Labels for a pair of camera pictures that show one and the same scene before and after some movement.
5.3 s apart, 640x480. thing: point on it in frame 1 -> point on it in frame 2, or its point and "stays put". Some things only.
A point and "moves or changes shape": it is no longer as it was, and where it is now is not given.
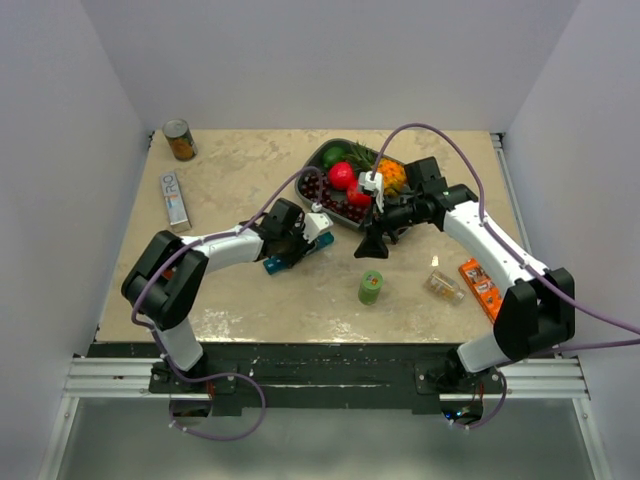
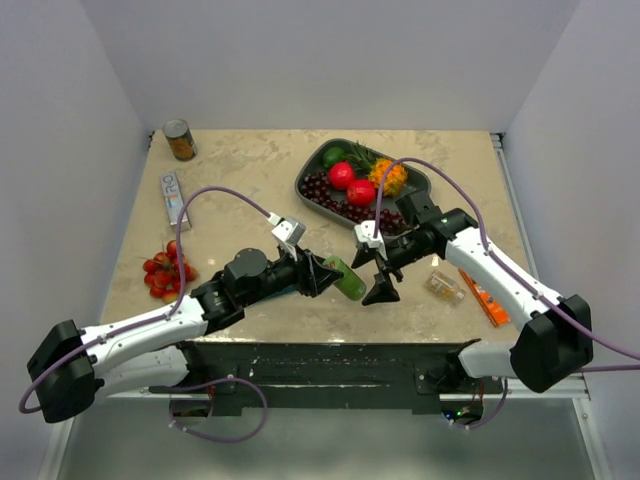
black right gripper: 374,246 -> 382,291
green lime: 333,155 stays put
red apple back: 341,175 stays put
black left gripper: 303,245 -> 312,277
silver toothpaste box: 177,211 stays put
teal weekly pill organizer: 274,264 -> 284,291
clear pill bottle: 445,287 stays put
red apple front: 356,197 stays put
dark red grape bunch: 309,184 stays put
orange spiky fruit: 394,175 stays put
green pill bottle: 369,287 moves or changes shape
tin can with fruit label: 179,136 stays put
